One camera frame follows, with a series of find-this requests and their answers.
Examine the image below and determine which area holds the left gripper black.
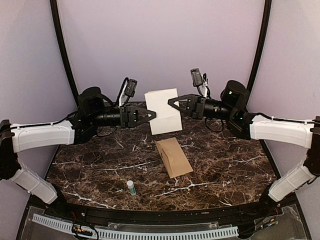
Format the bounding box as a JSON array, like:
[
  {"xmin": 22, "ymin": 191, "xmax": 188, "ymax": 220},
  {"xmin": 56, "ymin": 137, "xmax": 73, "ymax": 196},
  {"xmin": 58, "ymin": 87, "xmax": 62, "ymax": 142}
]
[{"xmin": 90, "ymin": 104, "xmax": 157, "ymax": 129}]

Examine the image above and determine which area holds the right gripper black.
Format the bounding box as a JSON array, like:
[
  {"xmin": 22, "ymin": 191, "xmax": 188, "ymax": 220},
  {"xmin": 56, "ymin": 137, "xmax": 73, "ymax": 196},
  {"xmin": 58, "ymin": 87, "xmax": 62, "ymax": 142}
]
[{"xmin": 168, "ymin": 93, "xmax": 236, "ymax": 121}]

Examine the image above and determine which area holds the white letter paper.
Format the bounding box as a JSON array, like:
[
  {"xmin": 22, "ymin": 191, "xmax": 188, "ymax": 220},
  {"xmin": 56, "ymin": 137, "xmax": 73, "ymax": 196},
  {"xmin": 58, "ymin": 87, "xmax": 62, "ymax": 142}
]
[{"xmin": 144, "ymin": 88, "xmax": 183, "ymax": 135}]

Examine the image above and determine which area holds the brown paper envelope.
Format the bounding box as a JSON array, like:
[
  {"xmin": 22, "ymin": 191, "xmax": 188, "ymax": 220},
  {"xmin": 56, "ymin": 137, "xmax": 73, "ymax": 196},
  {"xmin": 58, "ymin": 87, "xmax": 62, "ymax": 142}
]
[{"xmin": 155, "ymin": 137, "xmax": 194, "ymax": 179}]

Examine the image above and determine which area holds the green glue stick white cap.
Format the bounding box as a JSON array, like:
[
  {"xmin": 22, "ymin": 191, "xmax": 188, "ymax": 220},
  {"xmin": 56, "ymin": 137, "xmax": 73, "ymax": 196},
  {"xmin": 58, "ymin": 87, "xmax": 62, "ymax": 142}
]
[{"xmin": 126, "ymin": 180, "xmax": 137, "ymax": 196}]

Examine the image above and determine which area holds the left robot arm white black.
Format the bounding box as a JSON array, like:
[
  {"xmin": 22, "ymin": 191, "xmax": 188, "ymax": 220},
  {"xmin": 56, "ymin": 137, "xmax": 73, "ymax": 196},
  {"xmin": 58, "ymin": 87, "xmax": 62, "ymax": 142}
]
[{"xmin": 0, "ymin": 86, "xmax": 157, "ymax": 218}]

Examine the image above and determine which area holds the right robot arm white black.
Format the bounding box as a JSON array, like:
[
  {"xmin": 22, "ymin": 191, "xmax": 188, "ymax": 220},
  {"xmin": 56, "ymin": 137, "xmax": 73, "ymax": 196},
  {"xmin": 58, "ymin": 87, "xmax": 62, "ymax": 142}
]
[{"xmin": 167, "ymin": 80, "xmax": 320, "ymax": 217}]

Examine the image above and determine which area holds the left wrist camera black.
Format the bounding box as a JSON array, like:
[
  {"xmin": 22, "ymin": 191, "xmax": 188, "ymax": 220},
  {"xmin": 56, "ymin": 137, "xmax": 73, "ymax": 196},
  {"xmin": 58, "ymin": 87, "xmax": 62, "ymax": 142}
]
[{"xmin": 124, "ymin": 78, "xmax": 138, "ymax": 98}]

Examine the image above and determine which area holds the right black frame post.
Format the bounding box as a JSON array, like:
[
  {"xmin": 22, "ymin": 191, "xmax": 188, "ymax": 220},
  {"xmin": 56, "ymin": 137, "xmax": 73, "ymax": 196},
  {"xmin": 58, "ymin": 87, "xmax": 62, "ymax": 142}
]
[{"xmin": 246, "ymin": 0, "xmax": 272, "ymax": 93}]

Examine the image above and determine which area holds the black frame post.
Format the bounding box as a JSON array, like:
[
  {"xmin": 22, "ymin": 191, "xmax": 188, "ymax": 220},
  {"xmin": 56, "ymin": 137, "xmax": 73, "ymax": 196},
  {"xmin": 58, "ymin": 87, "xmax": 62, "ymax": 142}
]
[
  {"xmin": 246, "ymin": 0, "xmax": 272, "ymax": 93},
  {"xmin": 49, "ymin": 0, "xmax": 79, "ymax": 106}
]

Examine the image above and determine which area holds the white slotted cable duct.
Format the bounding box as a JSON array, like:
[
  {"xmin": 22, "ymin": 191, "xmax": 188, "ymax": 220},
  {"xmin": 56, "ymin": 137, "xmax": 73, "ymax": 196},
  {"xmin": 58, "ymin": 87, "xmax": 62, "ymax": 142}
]
[{"xmin": 31, "ymin": 213, "xmax": 239, "ymax": 240}]

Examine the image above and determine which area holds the left black frame post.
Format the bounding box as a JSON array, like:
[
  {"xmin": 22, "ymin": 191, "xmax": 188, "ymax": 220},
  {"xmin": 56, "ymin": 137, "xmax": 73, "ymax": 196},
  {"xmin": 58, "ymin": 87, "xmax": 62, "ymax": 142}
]
[{"xmin": 49, "ymin": 0, "xmax": 79, "ymax": 106}]

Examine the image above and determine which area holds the black front rail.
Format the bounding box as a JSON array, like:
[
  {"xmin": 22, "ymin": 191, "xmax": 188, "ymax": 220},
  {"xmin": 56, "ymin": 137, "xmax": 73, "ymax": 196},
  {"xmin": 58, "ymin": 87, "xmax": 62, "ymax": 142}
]
[{"xmin": 21, "ymin": 193, "xmax": 302, "ymax": 226}]

